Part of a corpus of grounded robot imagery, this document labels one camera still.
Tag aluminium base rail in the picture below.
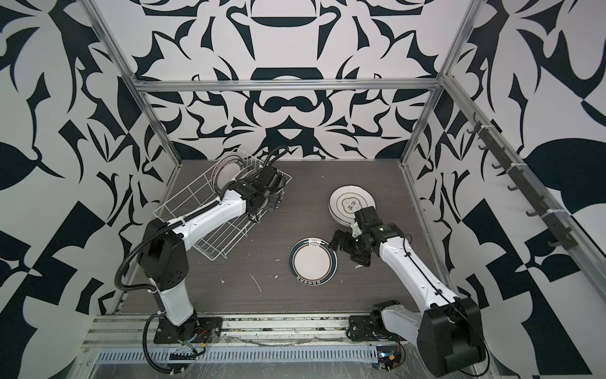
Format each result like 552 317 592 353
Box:
80 312 486 349

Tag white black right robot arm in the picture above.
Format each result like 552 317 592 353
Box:
329 207 491 377

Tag green banner rim plate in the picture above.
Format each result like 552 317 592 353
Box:
211 154 246 194

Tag aluminium cage frame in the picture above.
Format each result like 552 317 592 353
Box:
81 1 605 297

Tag black corrugated cable conduit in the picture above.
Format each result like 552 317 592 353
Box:
113 208 190 375

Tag black wall hook rail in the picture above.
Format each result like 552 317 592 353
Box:
468 115 579 251

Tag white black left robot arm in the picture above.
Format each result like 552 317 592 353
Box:
114 145 289 343

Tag white slotted cable duct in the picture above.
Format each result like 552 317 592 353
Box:
94 344 380 365

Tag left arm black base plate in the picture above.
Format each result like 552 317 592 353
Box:
153 316 223 344

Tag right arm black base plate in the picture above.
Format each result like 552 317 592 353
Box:
346 314 393 341

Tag stack of unloaded plates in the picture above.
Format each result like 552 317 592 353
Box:
328 202 361 226

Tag green cloud pattern plate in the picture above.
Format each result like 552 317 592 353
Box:
329 186 376 219

